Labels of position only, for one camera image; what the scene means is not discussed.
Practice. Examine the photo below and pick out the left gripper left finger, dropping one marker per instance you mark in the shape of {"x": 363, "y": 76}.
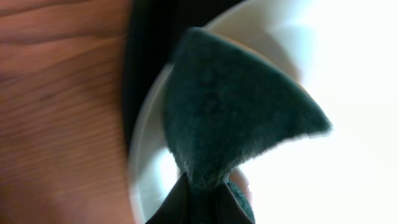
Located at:
{"x": 175, "y": 209}

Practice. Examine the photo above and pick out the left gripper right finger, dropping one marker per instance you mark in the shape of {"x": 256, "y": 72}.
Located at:
{"x": 227, "y": 209}

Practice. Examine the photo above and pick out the green yellow sponge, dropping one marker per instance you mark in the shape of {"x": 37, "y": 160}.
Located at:
{"x": 224, "y": 105}

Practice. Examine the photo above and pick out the round black serving tray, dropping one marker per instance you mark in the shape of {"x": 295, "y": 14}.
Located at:
{"x": 153, "y": 31}

